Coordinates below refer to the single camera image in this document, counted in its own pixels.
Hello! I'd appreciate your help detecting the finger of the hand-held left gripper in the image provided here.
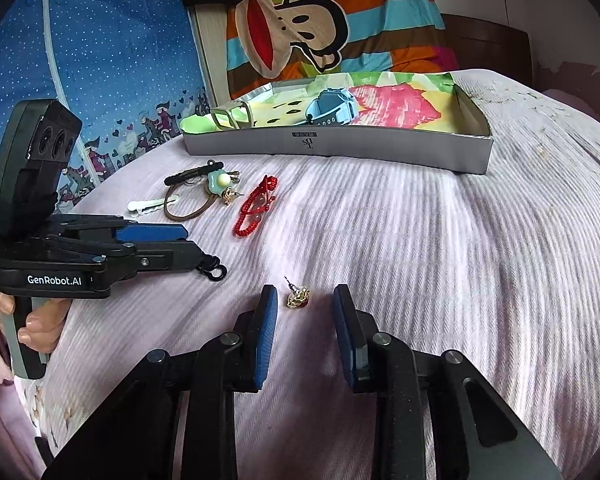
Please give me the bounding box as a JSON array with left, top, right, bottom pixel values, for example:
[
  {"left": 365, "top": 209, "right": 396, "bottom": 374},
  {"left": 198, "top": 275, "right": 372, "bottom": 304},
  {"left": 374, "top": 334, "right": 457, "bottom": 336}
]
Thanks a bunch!
[
  {"left": 47, "top": 240, "right": 208, "bottom": 282},
  {"left": 54, "top": 214, "right": 190, "bottom": 248}
]

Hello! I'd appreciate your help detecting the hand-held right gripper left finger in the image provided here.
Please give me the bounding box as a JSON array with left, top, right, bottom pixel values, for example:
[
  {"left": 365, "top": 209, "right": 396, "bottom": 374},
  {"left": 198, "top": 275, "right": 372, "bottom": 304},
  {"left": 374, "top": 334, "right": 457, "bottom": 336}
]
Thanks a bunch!
[{"left": 42, "top": 284, "right": 279, "bottom": 480}]

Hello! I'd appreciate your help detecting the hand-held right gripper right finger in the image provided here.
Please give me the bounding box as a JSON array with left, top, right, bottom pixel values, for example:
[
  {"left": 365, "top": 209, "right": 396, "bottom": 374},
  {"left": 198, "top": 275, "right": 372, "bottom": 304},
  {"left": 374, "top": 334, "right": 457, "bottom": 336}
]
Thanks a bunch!
[{"left": 332, "top": 284, "right": 563, "bottom": 480}]

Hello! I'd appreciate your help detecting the white hair clip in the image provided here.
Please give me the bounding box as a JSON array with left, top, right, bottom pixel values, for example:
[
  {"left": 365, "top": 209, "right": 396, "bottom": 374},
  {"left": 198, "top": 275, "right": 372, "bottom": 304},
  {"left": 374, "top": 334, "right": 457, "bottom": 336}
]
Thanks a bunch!
[{"left": 127, "top": 195, "right": 180, "bottom": 217}]

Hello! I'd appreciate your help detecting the brown hair tie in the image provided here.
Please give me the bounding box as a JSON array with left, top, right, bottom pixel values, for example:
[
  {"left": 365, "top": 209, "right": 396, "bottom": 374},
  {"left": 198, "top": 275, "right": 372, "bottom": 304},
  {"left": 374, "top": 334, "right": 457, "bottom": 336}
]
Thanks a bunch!
[{"left": 164, "top": 185, "right": 231, "bottom": 222}]

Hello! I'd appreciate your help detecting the small black hook clasp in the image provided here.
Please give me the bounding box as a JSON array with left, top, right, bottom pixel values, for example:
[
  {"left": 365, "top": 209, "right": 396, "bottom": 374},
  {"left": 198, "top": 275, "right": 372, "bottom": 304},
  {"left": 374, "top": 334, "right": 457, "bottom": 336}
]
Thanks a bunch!
[{"left": 201, "top": 256, "right": 228, "bottom": 283}]

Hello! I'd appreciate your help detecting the black hair tie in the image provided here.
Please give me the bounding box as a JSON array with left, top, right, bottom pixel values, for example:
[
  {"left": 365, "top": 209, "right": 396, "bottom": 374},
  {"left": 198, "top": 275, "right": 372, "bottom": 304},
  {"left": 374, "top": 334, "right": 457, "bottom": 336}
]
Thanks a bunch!
[{"left": 164, "top": 160, "right": 225, "bottom": 187}]

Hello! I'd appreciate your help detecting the green charm keychain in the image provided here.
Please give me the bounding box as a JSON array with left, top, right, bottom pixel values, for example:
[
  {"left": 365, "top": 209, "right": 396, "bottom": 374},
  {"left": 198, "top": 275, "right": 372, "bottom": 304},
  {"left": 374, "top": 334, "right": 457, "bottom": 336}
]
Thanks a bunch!
[{"left": 206, "top": 172, "right": 241, "bottom": 196}]

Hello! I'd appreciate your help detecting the red bracelet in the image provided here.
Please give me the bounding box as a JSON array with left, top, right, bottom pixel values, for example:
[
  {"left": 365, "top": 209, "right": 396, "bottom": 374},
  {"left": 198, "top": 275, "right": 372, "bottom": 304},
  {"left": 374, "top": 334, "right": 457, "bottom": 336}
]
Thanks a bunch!
[{"left": 232, "top": 175, "right": 279, "bottom": 238}]

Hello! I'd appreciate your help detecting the grey cardboard box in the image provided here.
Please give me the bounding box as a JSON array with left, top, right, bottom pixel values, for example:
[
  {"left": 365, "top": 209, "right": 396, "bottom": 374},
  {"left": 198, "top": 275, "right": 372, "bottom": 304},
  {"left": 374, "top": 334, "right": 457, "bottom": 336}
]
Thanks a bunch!
[{"left": 180, "top": 72, "right": 493, "bottom": 176}]

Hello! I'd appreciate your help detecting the person's left hand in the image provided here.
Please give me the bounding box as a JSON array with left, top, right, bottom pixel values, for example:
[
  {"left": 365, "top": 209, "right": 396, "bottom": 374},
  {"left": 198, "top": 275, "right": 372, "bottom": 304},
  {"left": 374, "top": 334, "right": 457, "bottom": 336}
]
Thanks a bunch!
[{"left": 0, "top": 287, "right": 70, "bottom": 356}]

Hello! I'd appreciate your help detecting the blue dotted printed cloth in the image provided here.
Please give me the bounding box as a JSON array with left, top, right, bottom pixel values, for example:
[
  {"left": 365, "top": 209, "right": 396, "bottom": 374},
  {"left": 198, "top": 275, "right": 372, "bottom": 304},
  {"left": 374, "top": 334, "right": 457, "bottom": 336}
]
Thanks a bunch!
[{"left": 0, "top": 0, "right": 213, "bottom": 221}]

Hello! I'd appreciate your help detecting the beige hair claw clip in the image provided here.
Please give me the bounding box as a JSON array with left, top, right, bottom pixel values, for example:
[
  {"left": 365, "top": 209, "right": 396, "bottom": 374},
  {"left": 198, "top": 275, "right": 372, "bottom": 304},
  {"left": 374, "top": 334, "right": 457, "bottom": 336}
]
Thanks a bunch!
[{"left": 211, "top": 100, "right": 255, "bottom": 131}]

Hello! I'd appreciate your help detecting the pale wooden board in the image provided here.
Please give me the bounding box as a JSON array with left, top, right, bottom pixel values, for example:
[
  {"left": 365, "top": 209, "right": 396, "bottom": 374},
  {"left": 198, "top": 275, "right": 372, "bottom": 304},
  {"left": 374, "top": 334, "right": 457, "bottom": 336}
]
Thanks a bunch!
[{"left": 187, "top": 2, "right": 231, "bottom": 108}]

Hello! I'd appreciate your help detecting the blue smartwatch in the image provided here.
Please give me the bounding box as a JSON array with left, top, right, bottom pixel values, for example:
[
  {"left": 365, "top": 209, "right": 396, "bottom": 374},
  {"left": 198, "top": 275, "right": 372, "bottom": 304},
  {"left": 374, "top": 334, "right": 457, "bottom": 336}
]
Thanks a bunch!
[{"left": 305, "top": 88, "right": 357, "bottom": 128}]

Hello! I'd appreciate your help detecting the striped monkey blanket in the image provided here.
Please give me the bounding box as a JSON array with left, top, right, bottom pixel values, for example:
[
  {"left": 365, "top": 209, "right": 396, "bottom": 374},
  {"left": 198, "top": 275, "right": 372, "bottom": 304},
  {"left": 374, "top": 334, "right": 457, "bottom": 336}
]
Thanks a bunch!
[{"left": 225, "top": 0, "right": 448, "bottom": 101}]

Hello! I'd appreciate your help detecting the dark wooden headboard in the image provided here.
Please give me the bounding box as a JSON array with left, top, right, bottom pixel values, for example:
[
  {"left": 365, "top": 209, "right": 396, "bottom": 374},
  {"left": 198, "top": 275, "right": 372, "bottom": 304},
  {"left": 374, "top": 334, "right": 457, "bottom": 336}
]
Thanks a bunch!
[{"left": 440, "top": 12, "right": 536, "bottom": 86}]

